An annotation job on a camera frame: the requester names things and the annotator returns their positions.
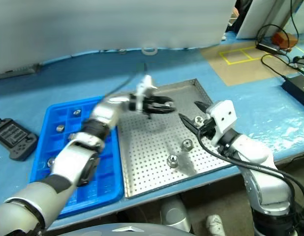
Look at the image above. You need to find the brown cardboard sheet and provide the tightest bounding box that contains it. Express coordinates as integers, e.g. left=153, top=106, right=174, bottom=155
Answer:
left=201, top=40, right=298, bottom=87

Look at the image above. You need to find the grey cylinder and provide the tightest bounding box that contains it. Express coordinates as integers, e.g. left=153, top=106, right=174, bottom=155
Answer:
left=159, top=198, right=192, bottom=233

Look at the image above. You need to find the white upright panel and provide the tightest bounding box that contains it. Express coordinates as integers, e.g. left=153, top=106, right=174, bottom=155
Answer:
left=235, top=0, right=290, bottom=40

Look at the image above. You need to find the black flat device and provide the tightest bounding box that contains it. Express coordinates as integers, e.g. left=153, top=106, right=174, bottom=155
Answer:
left=255, top=43, right=284, bottom=55

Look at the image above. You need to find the blue compartment tray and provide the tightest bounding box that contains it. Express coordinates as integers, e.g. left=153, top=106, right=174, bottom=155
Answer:
left=29, top=95, right=125, bottom=221

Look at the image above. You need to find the grey rounded housing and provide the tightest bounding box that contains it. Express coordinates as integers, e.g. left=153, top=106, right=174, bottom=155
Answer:
left=57, top=222, right=192, bottom=236

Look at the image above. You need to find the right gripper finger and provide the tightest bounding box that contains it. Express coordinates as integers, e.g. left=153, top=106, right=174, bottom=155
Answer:
left=178, top=112, right=204, bottom=136
left=193, top=100, right=212, bottom=116

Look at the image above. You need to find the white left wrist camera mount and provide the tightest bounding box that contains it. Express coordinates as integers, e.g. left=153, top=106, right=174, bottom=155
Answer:
left=136, top=75, right=157, bottom=111

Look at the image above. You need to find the perforated metal tray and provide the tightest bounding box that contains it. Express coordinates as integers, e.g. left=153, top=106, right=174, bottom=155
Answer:
left=116, top=78, right=235, bottom=199

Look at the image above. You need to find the white tape ring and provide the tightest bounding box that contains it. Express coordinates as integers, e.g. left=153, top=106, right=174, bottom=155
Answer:
left=141, top=46, right=158, bottom=56

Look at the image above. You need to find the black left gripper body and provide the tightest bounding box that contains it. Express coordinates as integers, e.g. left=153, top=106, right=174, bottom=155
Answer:
left=141, top=94, right=159, bottom=116

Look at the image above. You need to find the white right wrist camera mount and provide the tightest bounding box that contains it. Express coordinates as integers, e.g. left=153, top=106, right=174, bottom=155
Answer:
left=205, top=100, right=238, bottom=146

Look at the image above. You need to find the person in dark clothing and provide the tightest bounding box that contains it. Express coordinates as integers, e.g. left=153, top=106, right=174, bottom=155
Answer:
left=227, top=0, right=253, bottom=32

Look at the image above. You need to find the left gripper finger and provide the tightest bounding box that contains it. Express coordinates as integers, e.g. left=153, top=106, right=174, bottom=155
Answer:
left=156, top=95, right=175, bottom=104
left=157, top=105, right=177, bottom=115

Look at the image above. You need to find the large white backdrop board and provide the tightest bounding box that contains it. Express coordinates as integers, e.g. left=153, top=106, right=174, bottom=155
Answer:
left=0, top=0, right=238, bottom=74

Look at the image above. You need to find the black power cable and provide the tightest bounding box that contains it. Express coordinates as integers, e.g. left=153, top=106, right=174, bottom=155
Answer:
left=256, top=24, right=290, bottom=51
left=289, top=0, right=300, bottom=42
left=261, top=53, right=290, bottom=81

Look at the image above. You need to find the orange brown box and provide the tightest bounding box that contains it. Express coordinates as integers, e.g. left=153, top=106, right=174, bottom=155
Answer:
left=272, top=31, right=298, bottom=49

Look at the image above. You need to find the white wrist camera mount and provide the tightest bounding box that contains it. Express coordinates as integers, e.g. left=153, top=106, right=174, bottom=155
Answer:
left=205, top=100, right=238, bottom=146
left=136, top=75, right=157, bottom=111

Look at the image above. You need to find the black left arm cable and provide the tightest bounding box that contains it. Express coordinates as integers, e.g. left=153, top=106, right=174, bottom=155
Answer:
left=102, top=62, right=148, bottom=99

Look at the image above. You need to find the black handheld controller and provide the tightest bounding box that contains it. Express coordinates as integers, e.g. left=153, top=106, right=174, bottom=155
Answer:
left=0, top=118, right=39, bottom=162

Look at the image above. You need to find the white sneaker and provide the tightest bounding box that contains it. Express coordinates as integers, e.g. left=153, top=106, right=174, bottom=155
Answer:
left=206, top=214, right=226, bottom=236

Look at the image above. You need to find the black power adapter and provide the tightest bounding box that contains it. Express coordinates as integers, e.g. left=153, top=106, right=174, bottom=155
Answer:
left=281, top=73, right=304, bottom=110

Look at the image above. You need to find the grey power strip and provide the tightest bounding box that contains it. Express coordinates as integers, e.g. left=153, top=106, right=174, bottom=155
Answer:
left=0, top=62, right=43, bottom=81

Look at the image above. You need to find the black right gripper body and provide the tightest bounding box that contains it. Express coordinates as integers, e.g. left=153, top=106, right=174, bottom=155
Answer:
left=196, top=118, right=220, bottom=142

